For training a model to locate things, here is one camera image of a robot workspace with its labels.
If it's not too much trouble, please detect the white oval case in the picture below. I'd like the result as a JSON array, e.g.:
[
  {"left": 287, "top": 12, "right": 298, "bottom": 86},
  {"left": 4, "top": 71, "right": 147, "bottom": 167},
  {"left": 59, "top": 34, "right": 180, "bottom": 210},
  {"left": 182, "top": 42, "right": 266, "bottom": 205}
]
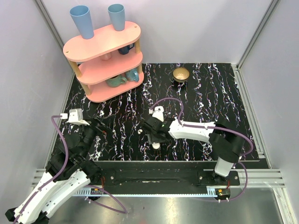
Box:
[{"left": 152, "top": 143, "right": 160, "bottom": 150}]

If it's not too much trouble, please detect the white earbud charging case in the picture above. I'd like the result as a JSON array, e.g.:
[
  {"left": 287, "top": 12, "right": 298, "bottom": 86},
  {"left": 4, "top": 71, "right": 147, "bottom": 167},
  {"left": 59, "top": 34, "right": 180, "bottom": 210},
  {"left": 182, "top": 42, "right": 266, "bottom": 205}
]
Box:
[{"left": 155, "top": 106, "right": 164, "bottom": 112}]

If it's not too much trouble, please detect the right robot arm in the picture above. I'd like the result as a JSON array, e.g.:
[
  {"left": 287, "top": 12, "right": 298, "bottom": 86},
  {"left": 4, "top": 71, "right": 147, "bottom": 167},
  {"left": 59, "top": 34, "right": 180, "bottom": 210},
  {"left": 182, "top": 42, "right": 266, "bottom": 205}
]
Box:
[{"left": 142, "top": 116, "right": 245, "bottom": 186}]

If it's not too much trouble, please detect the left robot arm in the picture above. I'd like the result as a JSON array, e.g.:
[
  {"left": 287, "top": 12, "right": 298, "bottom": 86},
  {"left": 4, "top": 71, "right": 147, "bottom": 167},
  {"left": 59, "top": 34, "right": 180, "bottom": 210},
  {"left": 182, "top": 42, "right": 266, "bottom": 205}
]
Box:
[{"left": 5, "top": 117, "right": 112, "bottom": 224}]

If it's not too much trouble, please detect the teal ceramic mug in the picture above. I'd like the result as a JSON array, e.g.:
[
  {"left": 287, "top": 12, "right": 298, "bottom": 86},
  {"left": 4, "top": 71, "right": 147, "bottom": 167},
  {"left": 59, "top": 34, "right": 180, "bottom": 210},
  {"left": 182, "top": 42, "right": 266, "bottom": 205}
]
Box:
[{"left": 106, "top": 75, "right": 127, "bottom": 88}]

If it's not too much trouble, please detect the light blue butterfly mug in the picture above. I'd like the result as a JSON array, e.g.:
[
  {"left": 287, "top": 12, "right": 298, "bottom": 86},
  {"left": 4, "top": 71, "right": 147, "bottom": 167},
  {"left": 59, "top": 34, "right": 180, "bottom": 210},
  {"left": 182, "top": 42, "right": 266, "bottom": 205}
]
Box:
[{"left": 125, "top": 68, "right": 139, "bottom": 82}]

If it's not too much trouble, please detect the pink three-tier shelf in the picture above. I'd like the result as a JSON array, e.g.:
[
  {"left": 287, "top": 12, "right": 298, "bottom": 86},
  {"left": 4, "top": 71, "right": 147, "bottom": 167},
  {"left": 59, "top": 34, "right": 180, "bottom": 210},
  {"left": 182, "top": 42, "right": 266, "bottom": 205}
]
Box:
[{"left": 63, "top": 21, "right": 144, "bottom": 103}]

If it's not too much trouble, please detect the gold patterned bowl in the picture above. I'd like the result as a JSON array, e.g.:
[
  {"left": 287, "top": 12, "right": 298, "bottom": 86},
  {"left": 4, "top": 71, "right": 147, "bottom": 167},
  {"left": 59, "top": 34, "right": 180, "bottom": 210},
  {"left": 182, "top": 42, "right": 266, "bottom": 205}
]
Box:
[{"left": 172, "top": 68, "right": 190, "bottom": 83}]

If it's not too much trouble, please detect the pink cup on shelf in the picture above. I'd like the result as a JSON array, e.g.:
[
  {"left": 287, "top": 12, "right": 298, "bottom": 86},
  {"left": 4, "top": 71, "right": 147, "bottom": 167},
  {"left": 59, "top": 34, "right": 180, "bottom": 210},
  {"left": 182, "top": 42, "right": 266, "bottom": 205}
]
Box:
[{"left": 100, "top": 52, "right": 112, "bottom": 61}]

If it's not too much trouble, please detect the dark blue mug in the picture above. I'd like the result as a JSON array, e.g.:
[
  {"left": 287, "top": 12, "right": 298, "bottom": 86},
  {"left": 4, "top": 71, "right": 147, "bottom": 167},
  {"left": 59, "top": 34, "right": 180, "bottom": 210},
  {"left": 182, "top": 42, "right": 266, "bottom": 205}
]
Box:
[{"left": 118, "top": 43, "right": 135, "bottom": 55}]

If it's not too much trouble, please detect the left blue plastic cup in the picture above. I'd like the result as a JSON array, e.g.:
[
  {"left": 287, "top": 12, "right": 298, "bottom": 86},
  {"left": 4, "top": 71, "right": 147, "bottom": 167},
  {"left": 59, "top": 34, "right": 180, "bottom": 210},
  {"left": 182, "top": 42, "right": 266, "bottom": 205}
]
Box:
[{"left": 70, "top": 5, "right": 94, "bottom": 39}]

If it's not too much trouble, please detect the blue plastic cup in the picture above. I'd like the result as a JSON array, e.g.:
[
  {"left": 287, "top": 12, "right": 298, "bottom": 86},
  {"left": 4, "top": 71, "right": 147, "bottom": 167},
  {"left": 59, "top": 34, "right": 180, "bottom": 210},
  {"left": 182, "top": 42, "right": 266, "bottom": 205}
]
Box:
[
  {"left": 70, "top": 5, "right": 94, "bottom": 39},
  {"left": 108, "top": 4, "right": 126, "bottom": 31}
]

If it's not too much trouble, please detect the right blue plastic cup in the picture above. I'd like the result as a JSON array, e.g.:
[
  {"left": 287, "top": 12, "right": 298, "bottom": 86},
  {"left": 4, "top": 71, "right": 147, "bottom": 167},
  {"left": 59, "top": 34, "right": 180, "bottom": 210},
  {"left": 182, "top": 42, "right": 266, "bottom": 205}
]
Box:
[{"left": 108, "top": 4, "right": 126, "bottom": 31}]

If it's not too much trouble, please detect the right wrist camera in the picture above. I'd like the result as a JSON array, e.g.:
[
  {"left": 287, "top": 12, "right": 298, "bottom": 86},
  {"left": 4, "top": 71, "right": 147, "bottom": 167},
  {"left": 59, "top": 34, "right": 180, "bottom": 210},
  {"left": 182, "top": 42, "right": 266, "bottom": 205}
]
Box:
[{"left": 149, "top": 108, "right": 164, "bottom": 122}]

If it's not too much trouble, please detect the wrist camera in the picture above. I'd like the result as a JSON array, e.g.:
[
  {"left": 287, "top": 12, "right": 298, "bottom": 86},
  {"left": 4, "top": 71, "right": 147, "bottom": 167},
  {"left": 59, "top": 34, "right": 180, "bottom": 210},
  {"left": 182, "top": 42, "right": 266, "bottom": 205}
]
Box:
[
  {"left": 149, "top": 108, "right": 164, "bottom": 122},
  {"left": 67, "top": 108, "right": 90, "bottom": 126}
]

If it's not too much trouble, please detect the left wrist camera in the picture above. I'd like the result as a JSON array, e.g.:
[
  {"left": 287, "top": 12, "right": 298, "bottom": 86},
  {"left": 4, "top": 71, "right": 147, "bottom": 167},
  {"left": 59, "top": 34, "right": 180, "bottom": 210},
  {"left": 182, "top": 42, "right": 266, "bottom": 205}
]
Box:
[{"left": 67, "top": 108, "right": 90, "bottom": 126}]

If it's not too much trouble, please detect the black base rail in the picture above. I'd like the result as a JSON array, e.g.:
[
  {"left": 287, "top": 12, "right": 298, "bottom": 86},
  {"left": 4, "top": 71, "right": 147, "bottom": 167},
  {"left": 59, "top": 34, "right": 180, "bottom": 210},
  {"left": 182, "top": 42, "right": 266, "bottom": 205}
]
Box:
[{"left": 84, "top": 160, "right": 241, "bottom": 187}]

